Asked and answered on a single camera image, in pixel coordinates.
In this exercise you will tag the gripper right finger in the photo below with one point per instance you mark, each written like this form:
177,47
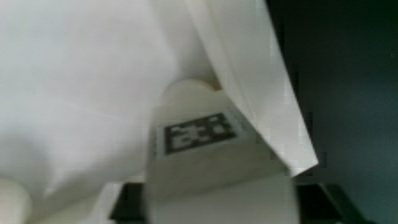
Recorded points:
328,207

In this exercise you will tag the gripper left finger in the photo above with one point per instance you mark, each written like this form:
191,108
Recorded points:
127,212

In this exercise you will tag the white leg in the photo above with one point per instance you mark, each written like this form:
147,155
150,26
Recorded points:
218,179

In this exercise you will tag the white square tabletop part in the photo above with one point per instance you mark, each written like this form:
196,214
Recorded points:
93,54

